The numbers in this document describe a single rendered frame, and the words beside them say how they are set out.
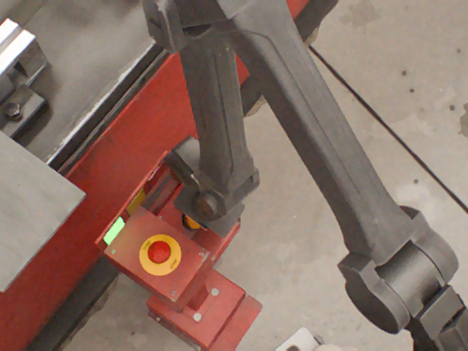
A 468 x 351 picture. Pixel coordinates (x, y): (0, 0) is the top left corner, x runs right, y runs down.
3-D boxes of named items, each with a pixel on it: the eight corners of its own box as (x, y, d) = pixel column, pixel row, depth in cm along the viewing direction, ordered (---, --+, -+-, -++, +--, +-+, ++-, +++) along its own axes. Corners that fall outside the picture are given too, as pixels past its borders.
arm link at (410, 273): (438, 351, 80) (469, 316, 82) (395, 280, 76) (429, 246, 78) (381, 327, 88) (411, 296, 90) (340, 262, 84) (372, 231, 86)
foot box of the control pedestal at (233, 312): (221, 368, 199) (220, 364, 188) (146, 314, 204) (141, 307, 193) (264, 306, 205) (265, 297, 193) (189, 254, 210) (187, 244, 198)
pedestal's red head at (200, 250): (180, 313, 138) (172, 297, 122) (112, 266, 142) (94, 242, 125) (241, 227, 144) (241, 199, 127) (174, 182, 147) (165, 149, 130)
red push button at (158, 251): (162, 271, 130) (160, 267, 126) (144, 258, 130) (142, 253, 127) (176, 252, 131) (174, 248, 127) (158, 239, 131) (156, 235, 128)
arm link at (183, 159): (217, 213, 103) (261, 175, 106) (162, 150, 104) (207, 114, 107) (200, 227, 115) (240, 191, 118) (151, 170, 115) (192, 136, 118)
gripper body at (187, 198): (194, 172, 124) (201, 162, 117) (244, 207, 124) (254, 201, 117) (172, 203, 122) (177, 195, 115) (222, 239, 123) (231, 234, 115)
